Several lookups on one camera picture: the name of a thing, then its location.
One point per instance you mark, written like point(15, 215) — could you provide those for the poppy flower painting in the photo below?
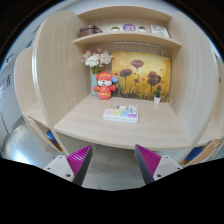
point(140, 74)

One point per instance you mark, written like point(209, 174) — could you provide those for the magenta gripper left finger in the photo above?
point(73, 167)

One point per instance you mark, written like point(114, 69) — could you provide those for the red plush mascot doll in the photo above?
point(104, 86)

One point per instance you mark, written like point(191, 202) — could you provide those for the blue chair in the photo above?
point(194, 153)
point(51, 137)

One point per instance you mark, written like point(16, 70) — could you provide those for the wooden desk cubicle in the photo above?
point(53, 86)

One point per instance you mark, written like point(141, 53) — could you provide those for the white power strip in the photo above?
point(118, 115)

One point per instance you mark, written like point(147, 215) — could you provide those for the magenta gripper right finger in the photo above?
point(153, 166)

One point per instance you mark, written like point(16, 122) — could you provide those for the small white potted plant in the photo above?
point(157, 96)

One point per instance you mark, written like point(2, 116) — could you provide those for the small potted shelf succulent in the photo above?
point(142, 28)

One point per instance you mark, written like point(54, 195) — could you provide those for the blue chair right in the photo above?
point(194, 153)

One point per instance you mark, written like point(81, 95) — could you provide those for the small green shelf plant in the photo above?
point(114, 28)

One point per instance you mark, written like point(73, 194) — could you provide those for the blue chair left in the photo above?
point(51, 137)

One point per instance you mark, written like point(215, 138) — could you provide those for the pink white flower bouquet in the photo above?
point(97, 59)

